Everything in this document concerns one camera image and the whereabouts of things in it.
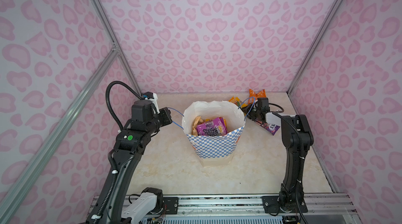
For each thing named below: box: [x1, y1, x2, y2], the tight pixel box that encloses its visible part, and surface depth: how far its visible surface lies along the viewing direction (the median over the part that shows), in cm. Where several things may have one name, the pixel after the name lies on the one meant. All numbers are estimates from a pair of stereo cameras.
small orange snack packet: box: [248, 88, 267, 103], surface depth 117 cm
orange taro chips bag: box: [191, 115, 204, 136], surface depth 88 cm
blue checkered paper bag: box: [181, 100, 246, 167], surface depth 79 cm
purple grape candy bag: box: [196, 116, 228, 137], surface depth 82 cm
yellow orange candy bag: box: [228, 95, 249, 109], surface depth 109 cm
